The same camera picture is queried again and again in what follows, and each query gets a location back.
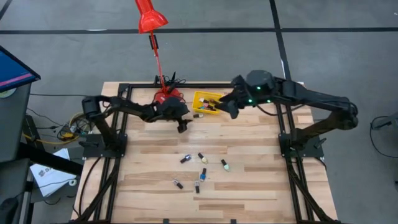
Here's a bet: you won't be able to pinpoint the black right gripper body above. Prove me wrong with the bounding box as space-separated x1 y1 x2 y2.
222 75 253 108

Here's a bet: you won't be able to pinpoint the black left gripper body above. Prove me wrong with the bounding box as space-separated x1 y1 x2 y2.
154 98 189 123

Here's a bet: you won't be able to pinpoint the yellow plastic basket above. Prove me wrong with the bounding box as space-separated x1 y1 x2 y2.
192 90 224 116

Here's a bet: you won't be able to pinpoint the red desk lamp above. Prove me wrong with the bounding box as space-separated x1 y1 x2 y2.
134 0 182 106

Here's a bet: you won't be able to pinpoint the white printed paper sheet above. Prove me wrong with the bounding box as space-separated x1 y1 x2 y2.
29 148 78 198

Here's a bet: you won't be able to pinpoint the dark grey desk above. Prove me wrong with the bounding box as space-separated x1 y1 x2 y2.
0 82 85 224

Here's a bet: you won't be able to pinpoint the blue screen monitor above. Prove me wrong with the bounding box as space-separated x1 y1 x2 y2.
0 45 42 93

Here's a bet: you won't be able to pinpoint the silver disc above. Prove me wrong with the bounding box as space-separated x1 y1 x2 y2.
0 88 17 99

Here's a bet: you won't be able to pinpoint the black aluminium table frame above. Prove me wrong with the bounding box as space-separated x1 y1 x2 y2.
70 82 343 224

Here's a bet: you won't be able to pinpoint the black cable bundle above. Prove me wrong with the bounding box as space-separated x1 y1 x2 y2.
153 70 187 86

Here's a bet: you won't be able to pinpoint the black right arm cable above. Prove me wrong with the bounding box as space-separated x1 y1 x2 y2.
254 103 307 117

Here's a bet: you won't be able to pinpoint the yellow cable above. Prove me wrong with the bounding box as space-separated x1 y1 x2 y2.
23 111 91 146

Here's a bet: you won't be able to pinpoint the black floor cable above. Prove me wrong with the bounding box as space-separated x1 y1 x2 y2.
369 115 398 159

